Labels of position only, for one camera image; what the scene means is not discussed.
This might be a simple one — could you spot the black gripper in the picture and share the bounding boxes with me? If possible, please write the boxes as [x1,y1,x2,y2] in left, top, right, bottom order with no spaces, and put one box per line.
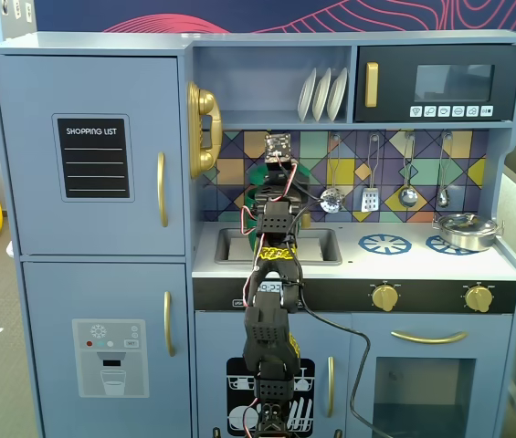
[262,157,301,186]

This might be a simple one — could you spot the green ribbed recipient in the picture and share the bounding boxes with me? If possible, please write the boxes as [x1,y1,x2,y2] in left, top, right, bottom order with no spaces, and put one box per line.
[244,183,305,251]

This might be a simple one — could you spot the steel pot with lid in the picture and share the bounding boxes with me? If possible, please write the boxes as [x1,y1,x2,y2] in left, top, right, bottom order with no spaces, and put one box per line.
[431,212,506,253]

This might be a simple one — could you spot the colourful tile backsplash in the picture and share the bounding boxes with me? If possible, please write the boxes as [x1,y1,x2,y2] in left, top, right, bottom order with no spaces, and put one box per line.
[200,130,490,224]

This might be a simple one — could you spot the steel skimmer spoon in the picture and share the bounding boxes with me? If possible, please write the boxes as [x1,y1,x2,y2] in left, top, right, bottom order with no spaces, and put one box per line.
[320,131,346,214]

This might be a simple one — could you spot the white toy plate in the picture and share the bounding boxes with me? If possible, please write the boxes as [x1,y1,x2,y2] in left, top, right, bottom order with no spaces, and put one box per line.
[297,67,318,123]
[311,67,333,122]
[326,67,349,122]

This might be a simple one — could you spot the grey toy sink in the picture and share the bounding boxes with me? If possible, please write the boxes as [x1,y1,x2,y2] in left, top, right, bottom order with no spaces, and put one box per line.
[214,226,344,266]

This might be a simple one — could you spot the white sheet in sink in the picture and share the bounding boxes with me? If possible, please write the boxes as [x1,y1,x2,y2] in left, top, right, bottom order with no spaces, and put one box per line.
[228,235,323,262]

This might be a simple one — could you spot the steel slotted spatula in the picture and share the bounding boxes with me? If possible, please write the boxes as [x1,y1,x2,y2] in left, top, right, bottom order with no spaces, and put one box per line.
[360,131,382,214]

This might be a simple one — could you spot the gold toy telephone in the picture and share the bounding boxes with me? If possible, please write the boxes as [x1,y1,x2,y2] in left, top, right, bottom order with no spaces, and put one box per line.
[186,80,224,180]

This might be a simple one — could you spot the steel ladle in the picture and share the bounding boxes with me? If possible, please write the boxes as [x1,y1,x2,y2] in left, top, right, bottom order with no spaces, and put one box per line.
[397,130,419,208]

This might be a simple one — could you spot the black stove control panel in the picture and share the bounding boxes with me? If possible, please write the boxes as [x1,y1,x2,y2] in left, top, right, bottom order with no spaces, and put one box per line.
[192,277,516,314]

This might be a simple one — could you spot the blue toy kitchen unit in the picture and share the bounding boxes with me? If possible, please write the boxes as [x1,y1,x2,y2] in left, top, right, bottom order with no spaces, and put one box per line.
[0,29,516,438]

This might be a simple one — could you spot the black toy microwave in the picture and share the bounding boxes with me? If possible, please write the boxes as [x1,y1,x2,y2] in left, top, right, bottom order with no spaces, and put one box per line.
[353,44,516,123]

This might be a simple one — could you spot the gold stove knob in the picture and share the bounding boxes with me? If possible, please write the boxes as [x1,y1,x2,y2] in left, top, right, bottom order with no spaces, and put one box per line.
[463,285,496,314]
[370,282,400,314]

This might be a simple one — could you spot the black shopping list board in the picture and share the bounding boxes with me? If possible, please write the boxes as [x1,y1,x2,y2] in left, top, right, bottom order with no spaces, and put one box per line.
[51,112,136,203]

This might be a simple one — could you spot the blue oven door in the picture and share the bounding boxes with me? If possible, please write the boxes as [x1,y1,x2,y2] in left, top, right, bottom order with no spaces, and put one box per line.
[350,312,514,438]

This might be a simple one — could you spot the black dishwasher sticker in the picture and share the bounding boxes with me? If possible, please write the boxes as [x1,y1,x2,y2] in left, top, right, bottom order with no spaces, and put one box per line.
[226,357,316,437]

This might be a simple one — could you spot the grey water dispenser sticker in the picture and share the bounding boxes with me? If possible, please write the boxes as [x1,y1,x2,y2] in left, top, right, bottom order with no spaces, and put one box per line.
[71,318,151,399]

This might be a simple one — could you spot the blue fridge door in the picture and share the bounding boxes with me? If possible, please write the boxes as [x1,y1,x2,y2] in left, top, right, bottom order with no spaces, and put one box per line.
[0,54,186,256]

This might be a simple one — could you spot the blue freezer door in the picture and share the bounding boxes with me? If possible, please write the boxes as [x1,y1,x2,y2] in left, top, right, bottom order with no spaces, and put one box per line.
[22,262,193,438]

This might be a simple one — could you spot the grey locker cabinet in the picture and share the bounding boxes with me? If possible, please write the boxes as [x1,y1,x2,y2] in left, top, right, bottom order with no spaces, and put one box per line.
[0,0,38,41]

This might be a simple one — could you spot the small camera circuit board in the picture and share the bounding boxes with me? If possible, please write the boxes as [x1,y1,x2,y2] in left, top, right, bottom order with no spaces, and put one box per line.
[264,133,293,161]

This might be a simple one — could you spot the gold fridge door handle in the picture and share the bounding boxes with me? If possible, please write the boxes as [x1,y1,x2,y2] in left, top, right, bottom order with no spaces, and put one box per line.
[156,151,170,228]

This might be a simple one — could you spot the gold microwave handle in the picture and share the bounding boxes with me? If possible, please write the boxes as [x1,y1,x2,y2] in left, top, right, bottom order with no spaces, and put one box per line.
[364,61,380,109]

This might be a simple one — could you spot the gold freezer door handle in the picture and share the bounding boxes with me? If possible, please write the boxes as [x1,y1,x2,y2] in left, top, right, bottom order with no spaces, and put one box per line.
[163,290,176,358]

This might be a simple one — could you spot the black cable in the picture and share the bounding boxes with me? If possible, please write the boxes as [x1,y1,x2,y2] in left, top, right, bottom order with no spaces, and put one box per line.
[298,282,398,438]

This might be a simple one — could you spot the gold dishwasher door handle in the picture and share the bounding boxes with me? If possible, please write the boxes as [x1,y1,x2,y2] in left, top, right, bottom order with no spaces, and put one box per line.
[327,355,335,419]

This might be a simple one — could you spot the gold oven door handle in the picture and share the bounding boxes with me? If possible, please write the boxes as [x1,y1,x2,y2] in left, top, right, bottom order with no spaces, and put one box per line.
[390,330,469,345]

